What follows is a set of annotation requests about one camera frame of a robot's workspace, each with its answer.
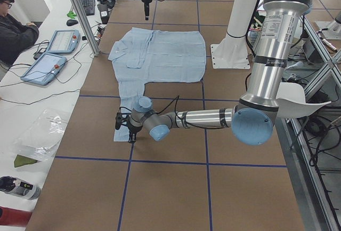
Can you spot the black computer mouse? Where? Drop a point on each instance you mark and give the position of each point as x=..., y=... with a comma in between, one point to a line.
x=71, y=22

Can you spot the grey aluminium frame post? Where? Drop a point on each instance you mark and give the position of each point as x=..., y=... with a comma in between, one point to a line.
x=85, y=25

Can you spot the blue teach pendant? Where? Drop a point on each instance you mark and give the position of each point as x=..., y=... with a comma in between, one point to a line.
x=63, y=41
x=44, y=69

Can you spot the clear plastic bag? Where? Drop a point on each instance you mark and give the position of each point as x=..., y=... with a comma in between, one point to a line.
x=40, y=141

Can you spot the blue teach pendant far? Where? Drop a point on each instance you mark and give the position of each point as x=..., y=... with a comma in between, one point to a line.
x=63, y=41

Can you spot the person in dark jacket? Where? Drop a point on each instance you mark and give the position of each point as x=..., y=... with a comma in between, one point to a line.
x=15, y=37

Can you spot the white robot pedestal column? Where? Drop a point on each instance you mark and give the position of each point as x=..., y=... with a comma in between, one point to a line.
x=232, y=52

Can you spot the blue teach pendant near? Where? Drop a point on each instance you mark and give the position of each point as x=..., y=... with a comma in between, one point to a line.
x=44, y=69

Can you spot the light blue button-up shirt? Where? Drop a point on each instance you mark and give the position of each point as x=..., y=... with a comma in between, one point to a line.
x=143, y=56

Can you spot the black keyboard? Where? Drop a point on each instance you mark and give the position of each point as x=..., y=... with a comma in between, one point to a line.
x=88, y=6

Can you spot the white curved plastic sheet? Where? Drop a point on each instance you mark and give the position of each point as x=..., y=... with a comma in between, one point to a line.
x=292, y=103

